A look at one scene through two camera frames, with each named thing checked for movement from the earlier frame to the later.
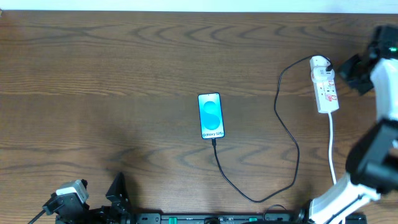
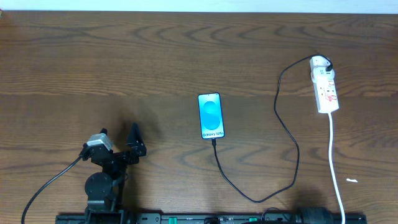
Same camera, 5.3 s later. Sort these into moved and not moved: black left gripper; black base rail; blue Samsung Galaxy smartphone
Moved: black left gripper
Not moved: black base rail; blue Samsung Galaxy smartphone
